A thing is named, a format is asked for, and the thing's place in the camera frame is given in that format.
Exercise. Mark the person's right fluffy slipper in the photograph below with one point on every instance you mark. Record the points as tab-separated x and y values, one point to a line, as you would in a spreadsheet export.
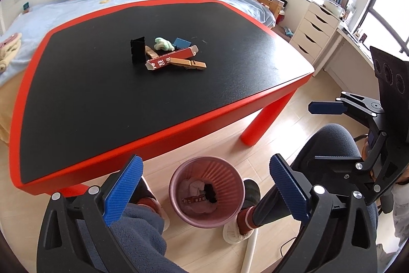
250	191

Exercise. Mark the white storage box with books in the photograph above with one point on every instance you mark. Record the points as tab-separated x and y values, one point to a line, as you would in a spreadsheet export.
335	4

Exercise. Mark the bed with blue sheet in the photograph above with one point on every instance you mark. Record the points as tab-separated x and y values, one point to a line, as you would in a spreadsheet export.
96	2

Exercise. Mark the white desk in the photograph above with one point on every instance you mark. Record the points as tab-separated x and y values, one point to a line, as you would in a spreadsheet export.
351	49

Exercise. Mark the crumpled white tissue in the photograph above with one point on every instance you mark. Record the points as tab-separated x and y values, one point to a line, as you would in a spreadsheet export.
195	188

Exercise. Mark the small red carton piece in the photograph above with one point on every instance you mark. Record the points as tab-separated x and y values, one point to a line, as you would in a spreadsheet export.
193	199

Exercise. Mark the beige plush toy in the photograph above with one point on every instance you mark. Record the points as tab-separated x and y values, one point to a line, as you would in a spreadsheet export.
8	50

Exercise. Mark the white plastic pipe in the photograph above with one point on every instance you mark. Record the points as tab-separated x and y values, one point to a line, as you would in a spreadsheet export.
250	252

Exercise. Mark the green soft toy piece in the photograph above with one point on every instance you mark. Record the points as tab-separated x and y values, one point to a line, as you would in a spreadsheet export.
163	43

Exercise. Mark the black plastic scrap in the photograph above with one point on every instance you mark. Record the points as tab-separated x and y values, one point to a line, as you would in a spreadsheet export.
211	192

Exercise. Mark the person's right forearm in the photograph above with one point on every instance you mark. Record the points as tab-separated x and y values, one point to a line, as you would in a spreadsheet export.
402	212

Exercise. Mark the pink ribbed waste bin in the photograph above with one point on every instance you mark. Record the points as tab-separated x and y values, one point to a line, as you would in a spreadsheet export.
225	175

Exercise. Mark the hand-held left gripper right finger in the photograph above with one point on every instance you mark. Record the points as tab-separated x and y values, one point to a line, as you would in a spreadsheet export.
289	191

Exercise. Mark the person's leg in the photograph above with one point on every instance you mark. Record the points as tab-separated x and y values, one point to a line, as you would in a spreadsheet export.
140	237
322	142

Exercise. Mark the long red carton box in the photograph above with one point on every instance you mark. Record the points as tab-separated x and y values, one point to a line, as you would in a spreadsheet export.
174	57

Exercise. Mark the person's left leg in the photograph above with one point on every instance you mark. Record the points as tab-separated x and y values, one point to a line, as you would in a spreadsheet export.
140	237

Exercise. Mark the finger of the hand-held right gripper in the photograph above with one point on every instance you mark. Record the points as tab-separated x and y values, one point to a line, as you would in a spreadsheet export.
340	163
327	108

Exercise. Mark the small blue box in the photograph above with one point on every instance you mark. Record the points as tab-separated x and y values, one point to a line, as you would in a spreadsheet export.
182	42

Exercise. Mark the white drawer cabinet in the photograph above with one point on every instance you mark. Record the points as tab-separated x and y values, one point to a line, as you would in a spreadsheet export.
314	31

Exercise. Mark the person's right leg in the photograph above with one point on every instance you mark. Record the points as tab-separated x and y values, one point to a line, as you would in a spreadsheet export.
322	142

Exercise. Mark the red and black table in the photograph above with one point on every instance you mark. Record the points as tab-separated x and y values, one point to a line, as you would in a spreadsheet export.
159	145

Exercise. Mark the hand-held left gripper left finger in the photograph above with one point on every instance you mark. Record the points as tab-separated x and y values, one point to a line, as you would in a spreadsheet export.
123	191

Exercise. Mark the large wooden clothespin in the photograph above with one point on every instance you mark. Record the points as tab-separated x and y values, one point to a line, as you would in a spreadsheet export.
188	63

